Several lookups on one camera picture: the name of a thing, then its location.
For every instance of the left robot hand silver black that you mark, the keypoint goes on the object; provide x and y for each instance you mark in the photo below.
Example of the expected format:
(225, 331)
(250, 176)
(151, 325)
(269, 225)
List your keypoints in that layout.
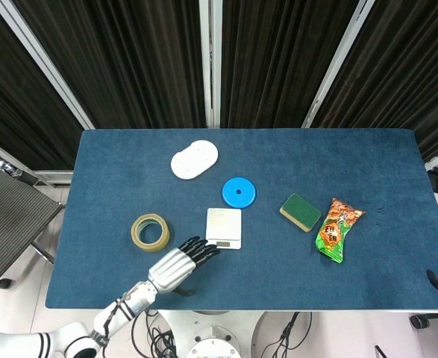
(172, 266)

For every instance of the yellow clear packing tape roll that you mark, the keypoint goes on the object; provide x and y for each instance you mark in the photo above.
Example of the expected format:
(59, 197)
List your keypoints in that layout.
(138, 238)

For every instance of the small silver digital scale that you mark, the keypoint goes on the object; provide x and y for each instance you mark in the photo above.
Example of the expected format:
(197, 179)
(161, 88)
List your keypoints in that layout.
(224, 225)

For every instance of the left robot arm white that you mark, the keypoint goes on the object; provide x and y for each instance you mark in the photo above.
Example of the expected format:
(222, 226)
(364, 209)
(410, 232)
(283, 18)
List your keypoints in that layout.
(127, 307)

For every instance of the black chair base with wheel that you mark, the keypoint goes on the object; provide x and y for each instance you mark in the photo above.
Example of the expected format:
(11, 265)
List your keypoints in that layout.
(431, 320)

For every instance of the blue round disc with hole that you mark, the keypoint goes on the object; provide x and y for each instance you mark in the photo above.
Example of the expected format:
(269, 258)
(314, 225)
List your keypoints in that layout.
(246, 194)

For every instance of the blue fabric table mat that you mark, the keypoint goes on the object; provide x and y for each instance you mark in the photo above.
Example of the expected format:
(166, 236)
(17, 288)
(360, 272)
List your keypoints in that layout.
(278, 276)

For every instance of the white oval plastic plate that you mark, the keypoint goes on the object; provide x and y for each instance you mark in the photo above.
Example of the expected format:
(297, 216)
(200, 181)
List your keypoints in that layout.
(194, 160)

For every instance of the green orange snack bag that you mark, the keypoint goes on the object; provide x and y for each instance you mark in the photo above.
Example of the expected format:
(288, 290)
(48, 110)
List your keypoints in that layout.
(334, 235)

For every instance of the green and yellow sponge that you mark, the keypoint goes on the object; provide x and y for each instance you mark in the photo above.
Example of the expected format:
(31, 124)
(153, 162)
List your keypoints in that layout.
(301, 212)

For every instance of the black mesh chair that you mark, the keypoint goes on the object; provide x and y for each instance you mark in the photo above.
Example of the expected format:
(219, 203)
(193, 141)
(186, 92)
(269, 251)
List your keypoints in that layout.
(9, 223)

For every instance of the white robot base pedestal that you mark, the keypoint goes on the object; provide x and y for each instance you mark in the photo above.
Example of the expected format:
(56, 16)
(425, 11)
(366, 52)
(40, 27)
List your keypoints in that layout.
(211, 335)

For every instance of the white metal frame rail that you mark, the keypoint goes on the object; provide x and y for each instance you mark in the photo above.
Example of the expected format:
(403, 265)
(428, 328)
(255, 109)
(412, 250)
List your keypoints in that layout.
(36, 175)

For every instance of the white metal frame post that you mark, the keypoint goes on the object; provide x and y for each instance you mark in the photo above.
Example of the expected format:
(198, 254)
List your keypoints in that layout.
(211, 63)
(41, 59)
(338, 63)

